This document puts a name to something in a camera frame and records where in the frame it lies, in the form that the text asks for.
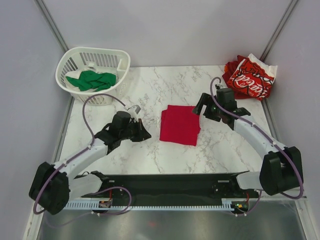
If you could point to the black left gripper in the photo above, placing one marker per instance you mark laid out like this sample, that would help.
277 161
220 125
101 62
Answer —
142 134

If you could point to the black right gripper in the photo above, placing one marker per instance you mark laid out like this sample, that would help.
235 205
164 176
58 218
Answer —
204 100

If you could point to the crimson red t shirt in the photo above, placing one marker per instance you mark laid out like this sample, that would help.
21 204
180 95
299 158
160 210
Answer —
179 125

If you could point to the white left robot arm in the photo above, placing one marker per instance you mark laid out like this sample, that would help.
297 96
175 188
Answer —
54 185

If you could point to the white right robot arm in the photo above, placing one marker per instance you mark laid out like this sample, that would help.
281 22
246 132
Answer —
281 168

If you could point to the red coca-cola print shirt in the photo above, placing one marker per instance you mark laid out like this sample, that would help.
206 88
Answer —
254 78

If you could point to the green t shirt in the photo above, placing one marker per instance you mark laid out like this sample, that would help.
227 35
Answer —
90 80

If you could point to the white plastic laundry basket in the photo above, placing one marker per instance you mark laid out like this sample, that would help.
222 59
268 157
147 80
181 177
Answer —
98 60

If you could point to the white cloth in basket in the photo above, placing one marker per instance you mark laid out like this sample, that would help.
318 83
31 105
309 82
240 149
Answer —
74 75

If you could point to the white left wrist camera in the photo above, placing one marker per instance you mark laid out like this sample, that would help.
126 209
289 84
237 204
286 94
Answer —
133 111

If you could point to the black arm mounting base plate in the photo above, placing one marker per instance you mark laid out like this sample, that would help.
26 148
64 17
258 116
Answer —
199 189

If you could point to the white slotted cable duct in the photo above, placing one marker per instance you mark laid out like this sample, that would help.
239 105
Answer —
100 205

